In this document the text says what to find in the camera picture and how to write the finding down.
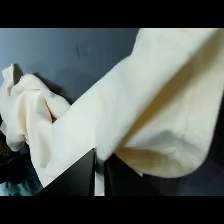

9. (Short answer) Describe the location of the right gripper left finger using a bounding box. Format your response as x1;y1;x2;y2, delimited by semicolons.
37;147;97;197

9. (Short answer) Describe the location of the cream shirt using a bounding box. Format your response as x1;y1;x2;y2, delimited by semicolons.
0;28;224;197

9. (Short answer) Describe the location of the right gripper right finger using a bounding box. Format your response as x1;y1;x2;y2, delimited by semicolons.
103;153;158;197

